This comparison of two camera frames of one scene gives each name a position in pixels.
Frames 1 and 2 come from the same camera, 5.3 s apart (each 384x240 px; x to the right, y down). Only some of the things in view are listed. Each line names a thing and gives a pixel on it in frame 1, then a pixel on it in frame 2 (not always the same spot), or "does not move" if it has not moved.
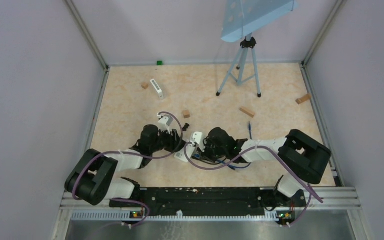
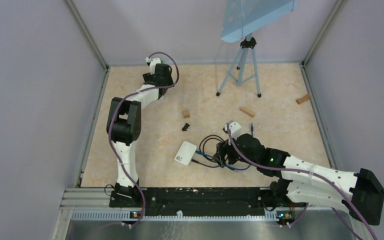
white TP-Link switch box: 180,155 does not move
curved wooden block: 304,98 does not move
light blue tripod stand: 241,18 does not move
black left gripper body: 166,142 -> 147,77
